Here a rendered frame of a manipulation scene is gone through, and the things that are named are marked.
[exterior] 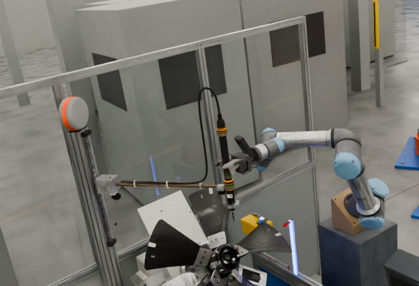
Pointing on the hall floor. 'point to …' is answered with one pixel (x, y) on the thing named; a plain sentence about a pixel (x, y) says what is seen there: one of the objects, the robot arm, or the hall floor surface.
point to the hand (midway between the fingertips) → (220, 164)
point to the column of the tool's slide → (81, 162)
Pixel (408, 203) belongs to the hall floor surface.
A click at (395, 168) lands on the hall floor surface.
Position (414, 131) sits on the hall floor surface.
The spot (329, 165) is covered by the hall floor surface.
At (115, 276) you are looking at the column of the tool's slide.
